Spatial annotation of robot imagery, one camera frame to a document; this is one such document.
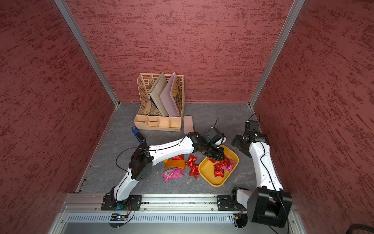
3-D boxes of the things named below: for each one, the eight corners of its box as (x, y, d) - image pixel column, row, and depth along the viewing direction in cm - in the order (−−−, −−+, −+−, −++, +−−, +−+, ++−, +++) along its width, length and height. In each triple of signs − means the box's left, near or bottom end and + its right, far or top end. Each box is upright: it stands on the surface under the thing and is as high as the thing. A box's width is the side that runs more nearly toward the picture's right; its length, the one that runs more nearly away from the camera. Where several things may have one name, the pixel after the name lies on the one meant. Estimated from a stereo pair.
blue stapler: (141, 144, 97) (140, 141, 95) (132, 131, 105) (130, 128, 102) (146, 141, 99) (144, 139, 96) (136, 128, 106) (134, 125, 103)
